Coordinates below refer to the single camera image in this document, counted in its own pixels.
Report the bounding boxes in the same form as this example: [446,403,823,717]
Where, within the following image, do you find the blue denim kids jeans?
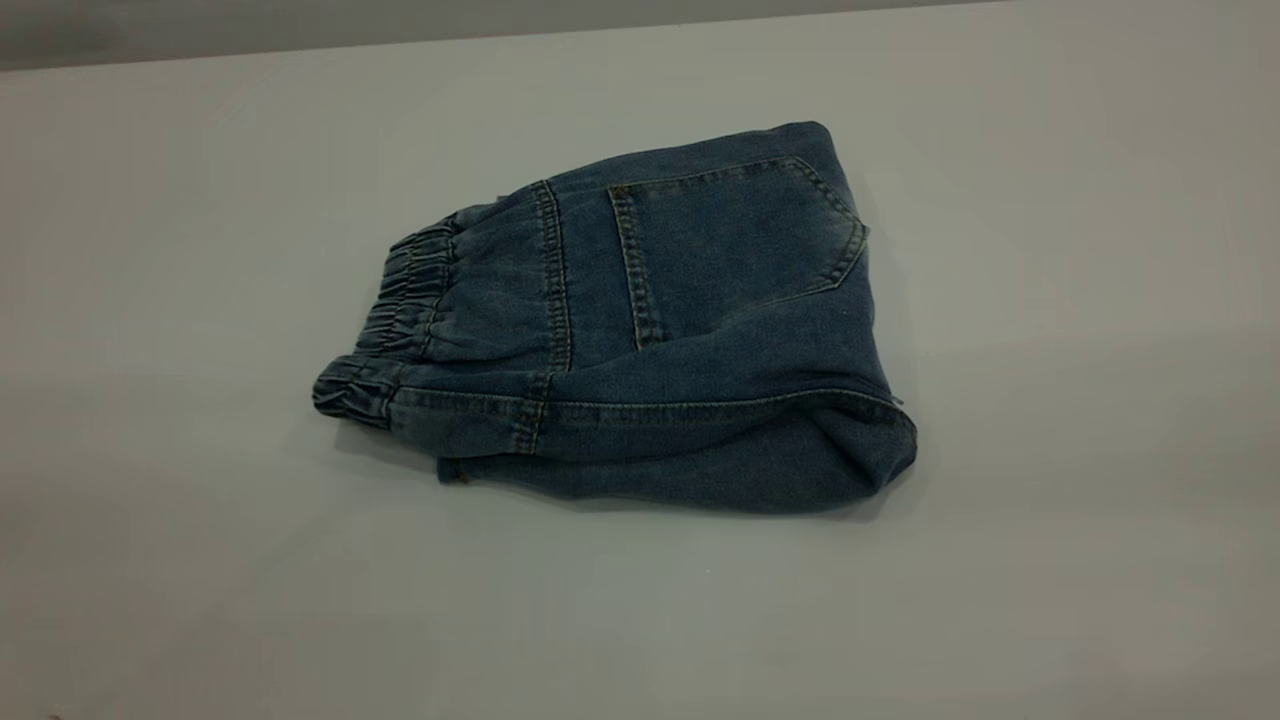
[310,120,920,517]

